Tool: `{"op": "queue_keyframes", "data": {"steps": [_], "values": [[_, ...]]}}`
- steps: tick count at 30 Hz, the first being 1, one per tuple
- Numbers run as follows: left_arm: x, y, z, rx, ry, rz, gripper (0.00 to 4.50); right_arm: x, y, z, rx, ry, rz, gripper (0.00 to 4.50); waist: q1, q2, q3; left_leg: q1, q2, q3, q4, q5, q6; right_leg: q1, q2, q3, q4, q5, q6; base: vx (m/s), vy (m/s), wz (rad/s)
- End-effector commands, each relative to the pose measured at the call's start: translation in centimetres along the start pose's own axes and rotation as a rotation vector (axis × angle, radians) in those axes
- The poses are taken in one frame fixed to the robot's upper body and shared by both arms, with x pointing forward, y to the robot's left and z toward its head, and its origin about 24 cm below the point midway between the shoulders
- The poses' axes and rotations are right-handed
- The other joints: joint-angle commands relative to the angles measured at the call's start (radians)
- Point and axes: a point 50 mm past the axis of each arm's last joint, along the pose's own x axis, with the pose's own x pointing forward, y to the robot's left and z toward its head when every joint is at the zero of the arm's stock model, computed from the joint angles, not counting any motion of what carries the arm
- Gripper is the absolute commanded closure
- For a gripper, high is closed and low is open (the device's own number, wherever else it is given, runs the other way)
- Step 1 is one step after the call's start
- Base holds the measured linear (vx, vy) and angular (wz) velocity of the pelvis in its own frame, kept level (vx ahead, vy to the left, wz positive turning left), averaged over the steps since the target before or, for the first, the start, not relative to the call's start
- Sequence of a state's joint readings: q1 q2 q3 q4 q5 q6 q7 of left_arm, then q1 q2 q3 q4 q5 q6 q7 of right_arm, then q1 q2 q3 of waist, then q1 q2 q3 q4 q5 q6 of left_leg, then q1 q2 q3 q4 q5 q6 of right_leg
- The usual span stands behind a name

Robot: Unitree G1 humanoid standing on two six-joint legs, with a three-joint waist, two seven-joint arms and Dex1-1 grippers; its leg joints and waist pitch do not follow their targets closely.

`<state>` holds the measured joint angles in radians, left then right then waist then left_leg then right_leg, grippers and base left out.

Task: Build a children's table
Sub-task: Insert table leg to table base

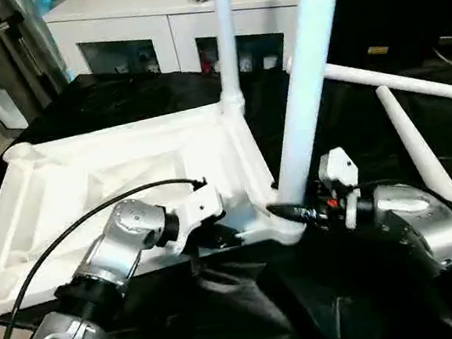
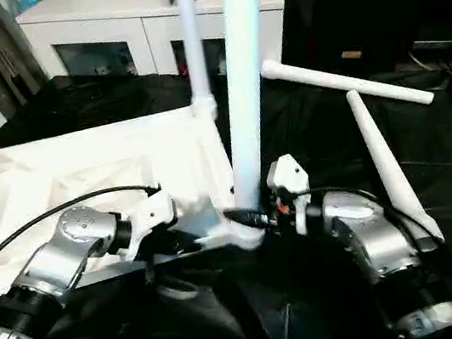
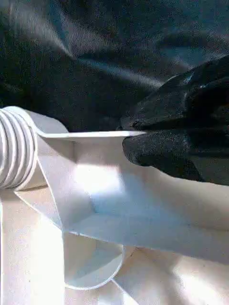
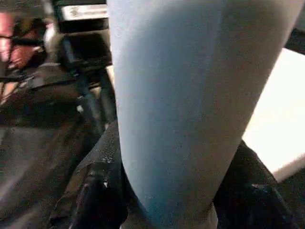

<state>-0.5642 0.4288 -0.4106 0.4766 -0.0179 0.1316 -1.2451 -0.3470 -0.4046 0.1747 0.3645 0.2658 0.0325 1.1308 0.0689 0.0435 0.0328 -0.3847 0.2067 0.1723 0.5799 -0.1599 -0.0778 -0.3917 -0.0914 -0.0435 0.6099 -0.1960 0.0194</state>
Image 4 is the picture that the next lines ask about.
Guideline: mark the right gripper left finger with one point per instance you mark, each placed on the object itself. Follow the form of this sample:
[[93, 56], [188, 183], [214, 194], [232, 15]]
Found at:
[[100, 191]]

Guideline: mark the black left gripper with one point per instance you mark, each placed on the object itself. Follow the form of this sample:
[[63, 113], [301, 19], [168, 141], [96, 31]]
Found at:
[[88, 52]]

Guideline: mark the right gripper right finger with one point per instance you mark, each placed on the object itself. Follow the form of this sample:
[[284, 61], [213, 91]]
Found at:
[[257, 195]]

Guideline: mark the white plastic table top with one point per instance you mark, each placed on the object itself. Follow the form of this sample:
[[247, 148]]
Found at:
[[281, 109]]

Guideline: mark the white plastic table leg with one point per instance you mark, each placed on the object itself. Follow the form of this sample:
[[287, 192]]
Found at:
[[190, 95]]

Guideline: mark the black plastic mat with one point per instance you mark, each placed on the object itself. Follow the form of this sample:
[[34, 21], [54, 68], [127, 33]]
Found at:
[[33, 152]]

